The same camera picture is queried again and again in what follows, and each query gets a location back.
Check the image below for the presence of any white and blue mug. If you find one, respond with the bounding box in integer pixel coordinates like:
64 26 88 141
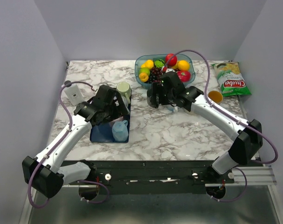
167 105 179 112

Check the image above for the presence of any light green mug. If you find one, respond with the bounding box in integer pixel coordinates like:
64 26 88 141
116 82 131 104

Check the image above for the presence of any light blue faceted mug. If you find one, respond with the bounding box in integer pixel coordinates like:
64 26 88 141
112 120 129 142

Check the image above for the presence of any iridescent blue mug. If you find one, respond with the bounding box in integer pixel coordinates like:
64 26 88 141
208 91 223 104

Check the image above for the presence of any dark grey mug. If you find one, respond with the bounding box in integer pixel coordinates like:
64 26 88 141
146 89 159 108

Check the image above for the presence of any grey blue mug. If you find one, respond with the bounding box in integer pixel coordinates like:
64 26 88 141
122 96 130 113

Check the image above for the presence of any pink purple mug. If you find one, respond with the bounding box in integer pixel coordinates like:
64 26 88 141
109 117 124 125

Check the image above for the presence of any cream mug black handle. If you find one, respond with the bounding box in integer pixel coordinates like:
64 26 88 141
184 109 195 115

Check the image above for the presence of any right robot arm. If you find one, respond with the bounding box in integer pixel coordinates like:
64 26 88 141
147 71 263 183

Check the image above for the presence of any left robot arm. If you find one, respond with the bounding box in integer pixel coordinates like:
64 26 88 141
22 85 131 199

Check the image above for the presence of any dark grape bunch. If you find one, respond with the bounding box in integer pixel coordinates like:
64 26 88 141
146 67 162 84

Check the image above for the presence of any small orange fruit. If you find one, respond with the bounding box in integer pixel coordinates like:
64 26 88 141
139 73 149 83

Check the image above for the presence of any red dragon fruit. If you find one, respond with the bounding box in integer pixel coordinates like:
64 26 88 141
176 70 192 83

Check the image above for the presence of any teal plastic fruit container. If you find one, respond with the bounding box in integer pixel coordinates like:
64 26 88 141
135 54 195 89

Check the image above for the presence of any green lime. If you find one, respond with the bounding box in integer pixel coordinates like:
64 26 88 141
139 68 150 76

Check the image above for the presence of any green toy watermelon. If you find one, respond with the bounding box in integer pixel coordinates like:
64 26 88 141
154 59 165 68

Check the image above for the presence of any small yellow lemon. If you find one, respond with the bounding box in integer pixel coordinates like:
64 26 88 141
141 60 154 70

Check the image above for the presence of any large yellow lemon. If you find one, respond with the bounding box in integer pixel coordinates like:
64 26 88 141
177 60 190 71

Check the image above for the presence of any red apple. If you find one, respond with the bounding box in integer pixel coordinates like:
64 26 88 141
165 53 178 67

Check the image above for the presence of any dark blue tray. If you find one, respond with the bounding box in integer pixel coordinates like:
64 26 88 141
90 115 130 143

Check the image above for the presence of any white plastic bottle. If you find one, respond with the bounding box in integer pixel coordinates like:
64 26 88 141
63 80 84 106

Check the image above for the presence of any green cassava chips bag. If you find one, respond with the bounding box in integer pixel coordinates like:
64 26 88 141
212 62 251 97

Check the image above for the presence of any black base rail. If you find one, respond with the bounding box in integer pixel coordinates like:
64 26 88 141
72 161 234 196

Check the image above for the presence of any aluminium frame rail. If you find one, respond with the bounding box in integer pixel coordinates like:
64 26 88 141
20 167 279 224

